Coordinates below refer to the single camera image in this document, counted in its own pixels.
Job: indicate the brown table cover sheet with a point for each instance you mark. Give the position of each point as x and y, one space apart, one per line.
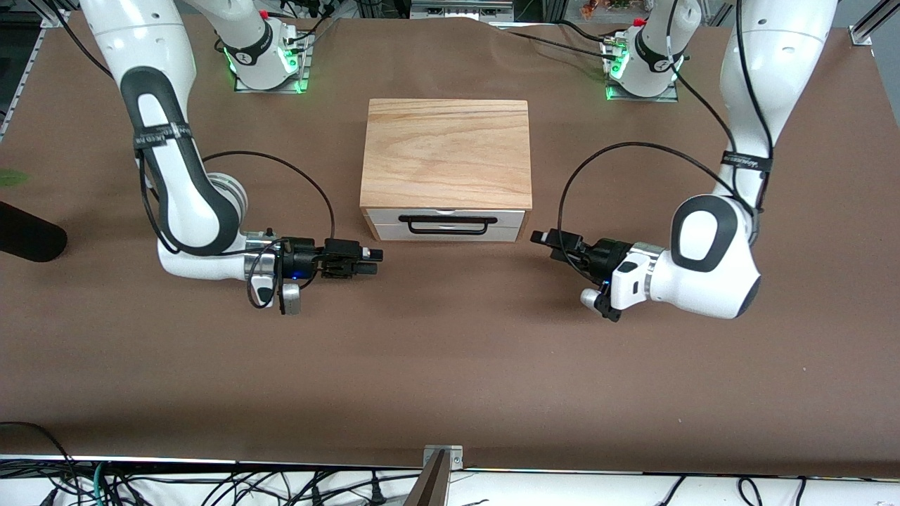
450 351

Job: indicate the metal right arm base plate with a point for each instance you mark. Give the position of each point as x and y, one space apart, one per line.
281 90

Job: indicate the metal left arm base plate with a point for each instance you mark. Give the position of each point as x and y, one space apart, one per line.
668 97

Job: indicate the aluminium frame profile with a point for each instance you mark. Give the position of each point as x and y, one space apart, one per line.
868 28
21 77

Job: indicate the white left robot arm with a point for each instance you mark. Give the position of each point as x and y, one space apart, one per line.
710 274

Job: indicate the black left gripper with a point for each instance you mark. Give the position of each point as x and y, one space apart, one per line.
606 256

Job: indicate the small metal bracket plate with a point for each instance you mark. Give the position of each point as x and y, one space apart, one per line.
455 457

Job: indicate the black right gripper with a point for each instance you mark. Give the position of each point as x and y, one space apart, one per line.
302 252

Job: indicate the wooden drawer cabinet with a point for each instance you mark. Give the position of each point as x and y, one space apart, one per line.
446 154

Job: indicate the black cylindrical object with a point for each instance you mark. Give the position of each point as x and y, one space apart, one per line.
28 239

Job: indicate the grey metal mounting bar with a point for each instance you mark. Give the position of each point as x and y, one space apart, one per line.
430 488

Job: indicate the grey power strip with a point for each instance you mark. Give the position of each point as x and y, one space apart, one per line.
460 8

